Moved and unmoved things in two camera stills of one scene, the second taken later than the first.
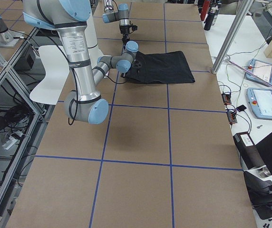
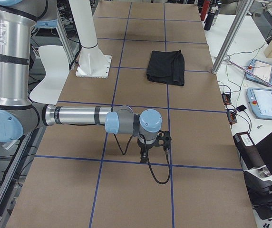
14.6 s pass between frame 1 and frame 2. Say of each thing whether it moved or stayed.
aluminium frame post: stayed
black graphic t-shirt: moved
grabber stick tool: stayed
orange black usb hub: stayed
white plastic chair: stayed
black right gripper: moved
